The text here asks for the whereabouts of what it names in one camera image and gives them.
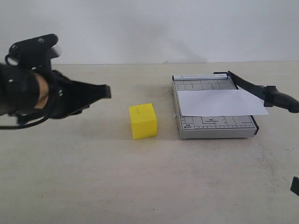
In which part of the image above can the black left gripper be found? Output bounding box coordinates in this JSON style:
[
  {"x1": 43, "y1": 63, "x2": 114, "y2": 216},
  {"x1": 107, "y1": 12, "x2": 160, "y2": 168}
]
[{"x1": 32, "y1": 70, "x2": 111, "y2": 119}]

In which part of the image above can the yellow foam cube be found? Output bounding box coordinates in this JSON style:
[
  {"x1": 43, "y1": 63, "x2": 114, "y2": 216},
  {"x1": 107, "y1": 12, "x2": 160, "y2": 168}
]
[{"x1": 129, "y1": 103, "x2": 157, "y2": 140}]

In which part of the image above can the grey paper cutter base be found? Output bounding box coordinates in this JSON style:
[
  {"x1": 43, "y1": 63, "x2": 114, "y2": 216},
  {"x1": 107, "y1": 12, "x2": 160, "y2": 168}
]
[{"x1": 172, "y1": 72, "x2": 259, "y2": 139}]

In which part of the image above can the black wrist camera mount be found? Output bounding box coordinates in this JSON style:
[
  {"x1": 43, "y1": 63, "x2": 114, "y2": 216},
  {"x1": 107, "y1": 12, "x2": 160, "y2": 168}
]
[{"x1": 5, "y1": 34, "x2": 59, "y2": 71}]

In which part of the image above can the black cutter blade arm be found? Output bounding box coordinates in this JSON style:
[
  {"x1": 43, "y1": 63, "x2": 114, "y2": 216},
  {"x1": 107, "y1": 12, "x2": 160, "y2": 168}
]
[{"x1": 213, "y1": 71, "x2": 299, "y2": 113}]

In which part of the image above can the white paper sheet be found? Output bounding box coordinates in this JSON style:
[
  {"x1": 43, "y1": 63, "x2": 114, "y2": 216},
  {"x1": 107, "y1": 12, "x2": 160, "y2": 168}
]
[{"x1": 178, "y1": 90, "x2": 269, "y2": 117}]

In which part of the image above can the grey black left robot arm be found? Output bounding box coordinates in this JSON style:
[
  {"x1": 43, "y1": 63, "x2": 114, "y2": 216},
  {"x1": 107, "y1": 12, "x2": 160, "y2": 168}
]
[{"x1": 0, "y1": 64, "x2": 111, "y2": 119}]

